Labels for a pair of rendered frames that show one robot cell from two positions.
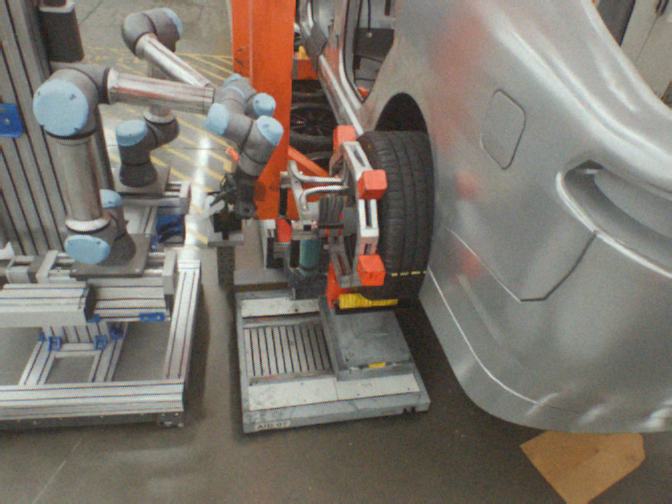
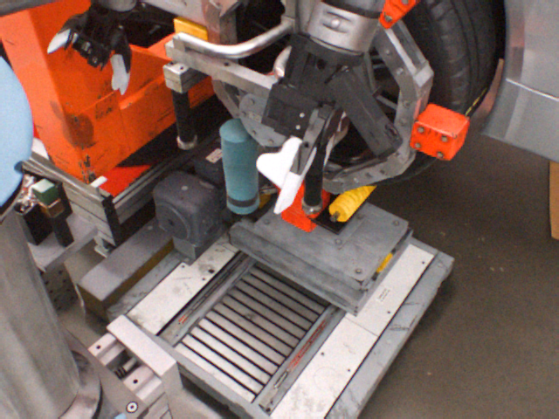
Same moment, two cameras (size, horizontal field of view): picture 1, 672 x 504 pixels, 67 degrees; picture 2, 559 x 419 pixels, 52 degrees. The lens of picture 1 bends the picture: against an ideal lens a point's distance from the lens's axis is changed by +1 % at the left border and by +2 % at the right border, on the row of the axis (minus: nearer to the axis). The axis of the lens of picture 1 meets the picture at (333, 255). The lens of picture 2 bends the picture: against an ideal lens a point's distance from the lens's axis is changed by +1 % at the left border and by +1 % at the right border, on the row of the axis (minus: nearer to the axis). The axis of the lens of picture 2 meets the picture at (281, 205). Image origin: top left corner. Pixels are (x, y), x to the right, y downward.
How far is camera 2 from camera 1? 111 cm
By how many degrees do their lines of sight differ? 29
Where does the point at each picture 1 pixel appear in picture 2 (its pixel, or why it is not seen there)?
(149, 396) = not seen: outside the picture
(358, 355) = (366, 266)
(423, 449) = (490, 313)
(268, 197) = (99, 133)
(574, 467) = not seen: outside the picture
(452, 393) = (447, 234)
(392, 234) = (457, 58)
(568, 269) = not seen: outside the picture
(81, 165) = (24, 280)
